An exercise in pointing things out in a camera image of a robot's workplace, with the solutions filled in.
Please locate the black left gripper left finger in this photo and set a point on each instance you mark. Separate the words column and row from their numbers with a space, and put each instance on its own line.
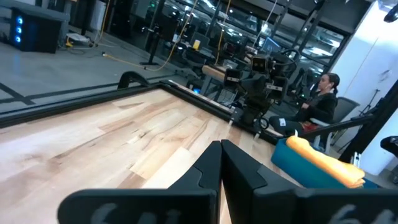
column 155, row 207

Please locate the person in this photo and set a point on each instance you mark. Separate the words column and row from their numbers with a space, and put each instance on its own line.
column 311, row 109

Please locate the grey office chair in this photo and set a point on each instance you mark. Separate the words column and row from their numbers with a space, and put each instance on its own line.
column 339, row 115

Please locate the dark blue plastic tray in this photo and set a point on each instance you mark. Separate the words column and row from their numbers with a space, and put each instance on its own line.
column 298, row 169

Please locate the black computer tower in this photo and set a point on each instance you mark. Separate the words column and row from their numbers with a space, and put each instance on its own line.
column 34, row 29

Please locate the orange microfiber towel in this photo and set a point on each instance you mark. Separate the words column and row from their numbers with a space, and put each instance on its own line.
column 326, row 161

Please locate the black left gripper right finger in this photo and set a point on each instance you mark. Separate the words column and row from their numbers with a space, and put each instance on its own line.
column 280, row 205

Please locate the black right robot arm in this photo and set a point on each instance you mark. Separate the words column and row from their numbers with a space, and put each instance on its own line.
column 258, row 90

